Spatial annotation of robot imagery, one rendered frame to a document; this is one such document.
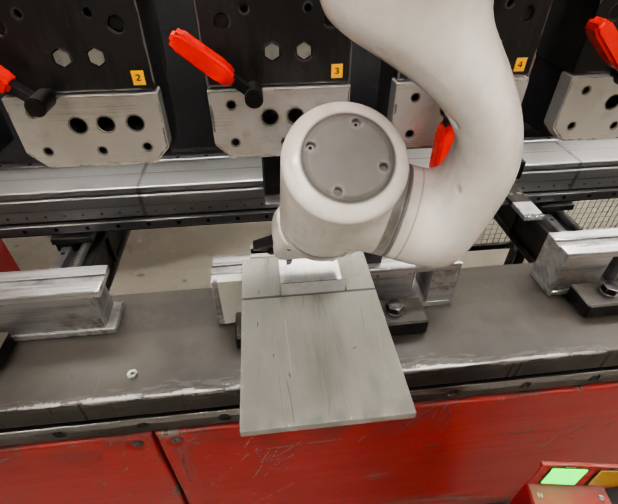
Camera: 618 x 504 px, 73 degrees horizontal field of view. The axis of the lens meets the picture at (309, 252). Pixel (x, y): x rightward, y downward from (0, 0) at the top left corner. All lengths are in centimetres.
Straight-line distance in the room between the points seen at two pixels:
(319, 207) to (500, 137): 11
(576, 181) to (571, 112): 49
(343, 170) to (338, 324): 29
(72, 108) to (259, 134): 19
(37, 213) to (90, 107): 49
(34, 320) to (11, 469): 25
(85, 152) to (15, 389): 37
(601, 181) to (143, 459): 106
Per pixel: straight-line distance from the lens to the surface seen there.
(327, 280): 55
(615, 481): 76
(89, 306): 71
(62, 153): 54
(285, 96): 47
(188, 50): 42
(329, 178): 26
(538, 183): 103
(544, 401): 87
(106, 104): 50
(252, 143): 49
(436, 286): 71
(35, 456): 84
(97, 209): 92
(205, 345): 68
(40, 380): 73
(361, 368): 49
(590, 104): 61
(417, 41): 23
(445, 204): 30
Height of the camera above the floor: 140
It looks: 40 degrees down
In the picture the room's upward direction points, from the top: straight up
